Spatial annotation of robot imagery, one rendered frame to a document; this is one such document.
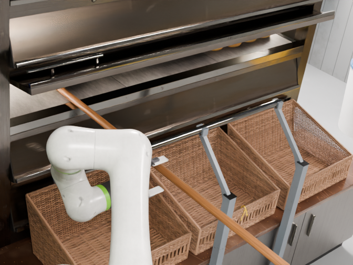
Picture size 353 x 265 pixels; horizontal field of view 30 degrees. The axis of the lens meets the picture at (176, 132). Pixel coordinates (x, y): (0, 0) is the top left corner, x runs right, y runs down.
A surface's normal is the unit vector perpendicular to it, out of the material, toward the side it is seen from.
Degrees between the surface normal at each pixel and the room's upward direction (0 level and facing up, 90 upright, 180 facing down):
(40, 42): 70
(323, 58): 90
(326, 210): 90
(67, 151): 63
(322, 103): 0
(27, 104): 0
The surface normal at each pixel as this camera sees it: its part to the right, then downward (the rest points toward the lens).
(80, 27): 0.65, 0.15
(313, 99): 0.13, -0.84
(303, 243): 0.65, 0.47
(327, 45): -0.74, 0.26
